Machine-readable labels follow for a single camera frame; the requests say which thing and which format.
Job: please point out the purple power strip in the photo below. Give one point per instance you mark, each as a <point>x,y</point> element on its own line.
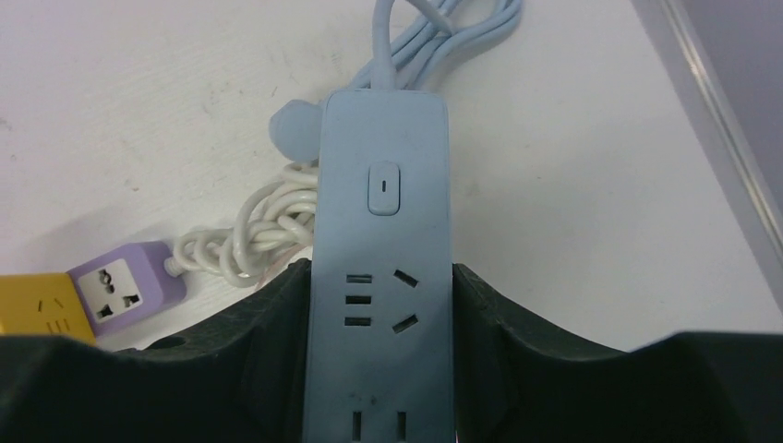
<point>126,285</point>

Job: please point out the light blue power strip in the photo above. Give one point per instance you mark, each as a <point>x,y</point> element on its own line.
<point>380,347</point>

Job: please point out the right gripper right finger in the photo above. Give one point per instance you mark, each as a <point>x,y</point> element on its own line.
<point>520,378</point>

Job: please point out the yellow cube socket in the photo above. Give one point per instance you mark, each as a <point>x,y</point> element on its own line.
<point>43,304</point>

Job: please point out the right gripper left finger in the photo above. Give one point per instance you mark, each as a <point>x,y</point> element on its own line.
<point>237,376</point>

